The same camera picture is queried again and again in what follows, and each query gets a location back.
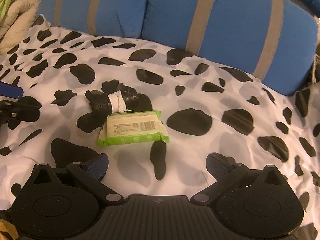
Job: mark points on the yellow cloth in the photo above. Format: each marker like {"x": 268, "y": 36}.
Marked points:
{"x": 7, "y": 230}

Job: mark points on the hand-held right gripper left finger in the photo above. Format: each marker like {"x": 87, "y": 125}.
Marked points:
{"x": 96, "y": 167}

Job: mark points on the cow print blanket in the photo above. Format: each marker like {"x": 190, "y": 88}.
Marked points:
{"x": 195, "y": 100}

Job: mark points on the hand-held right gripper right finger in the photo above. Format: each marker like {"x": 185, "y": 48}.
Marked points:
{"x": 217, "y": 166}

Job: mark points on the black socks white band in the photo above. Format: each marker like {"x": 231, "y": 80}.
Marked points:
{"x": 112, "y": 97}

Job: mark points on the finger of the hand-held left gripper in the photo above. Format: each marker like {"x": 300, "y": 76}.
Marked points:
{"x": 22, "y": 112}
{"x": 10, "y": 90}

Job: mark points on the blue pillow grey stripes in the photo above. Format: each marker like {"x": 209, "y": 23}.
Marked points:
{"x": 237, "y": 30}
{"x": 100, "y": 5}

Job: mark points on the green wipes packet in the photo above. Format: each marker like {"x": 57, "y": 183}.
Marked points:
{"x": 132, "y": 127}

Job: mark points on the beige quilt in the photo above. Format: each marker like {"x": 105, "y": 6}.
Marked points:
{"x": 17, "y": 22}

